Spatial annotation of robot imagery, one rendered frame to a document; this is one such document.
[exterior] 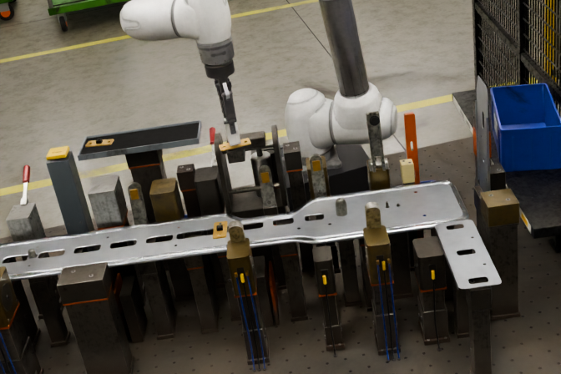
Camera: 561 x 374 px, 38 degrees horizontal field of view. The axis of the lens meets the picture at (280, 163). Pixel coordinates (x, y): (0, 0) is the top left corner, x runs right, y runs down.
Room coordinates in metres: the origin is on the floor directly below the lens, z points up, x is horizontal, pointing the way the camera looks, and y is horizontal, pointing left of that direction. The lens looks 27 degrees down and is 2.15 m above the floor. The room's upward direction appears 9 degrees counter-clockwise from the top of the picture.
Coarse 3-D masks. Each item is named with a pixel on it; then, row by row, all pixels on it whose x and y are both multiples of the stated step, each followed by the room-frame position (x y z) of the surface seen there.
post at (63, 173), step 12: (72, 156) 2.31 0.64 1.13; (48, 168) 2.26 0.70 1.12; (60, 168) 2.26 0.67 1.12; (72, 168) 2.28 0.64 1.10; (60, 180) 2.26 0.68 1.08; (72, 180) 2.26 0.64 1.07; (60, 192) 2.26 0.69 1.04; (72, 192) 2.26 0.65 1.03; (60, 204) 2.26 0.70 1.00; (72, 204) 2.26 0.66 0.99; (84, 204) 2.30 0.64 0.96; (72, 216) 2.26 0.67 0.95; (84, 216) 2.26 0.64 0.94; (72, 228) 2.26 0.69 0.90; (84, 228) 2.26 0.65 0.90
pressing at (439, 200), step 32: (384, 192) 2.00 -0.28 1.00; (448, 192) 1.95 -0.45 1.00; (160, 224) 2.02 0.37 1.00; (192, 224) 2.00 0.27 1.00; (288, 224) 1.91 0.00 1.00; (320, 224) 1.89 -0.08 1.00; (352, 224) 1.86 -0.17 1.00; (384, 224) 1.84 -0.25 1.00; (416, 224) 1.81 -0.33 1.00; (0, 256) 1.99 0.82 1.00; (64, 256) 1.93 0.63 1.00; (96, 256) 1.90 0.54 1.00; (128, 256) 1.88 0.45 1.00; (160, 256) 1.86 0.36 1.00
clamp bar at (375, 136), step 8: (368, 112) 2.09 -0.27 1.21; (376, 112) 2.08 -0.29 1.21; (368, 120) 2.07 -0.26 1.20; (376, 120) 2.05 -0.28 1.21; (368, 128) 2.07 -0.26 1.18; (376, 128) 2.08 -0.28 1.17; (368, 136) 2.08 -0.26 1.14; (376, 136) 2.07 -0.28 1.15; (376, 144) 2.07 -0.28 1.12; (376, 152) 2.07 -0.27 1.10; (384, 160) 2.05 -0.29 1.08; (384, 168) 2.05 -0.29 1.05
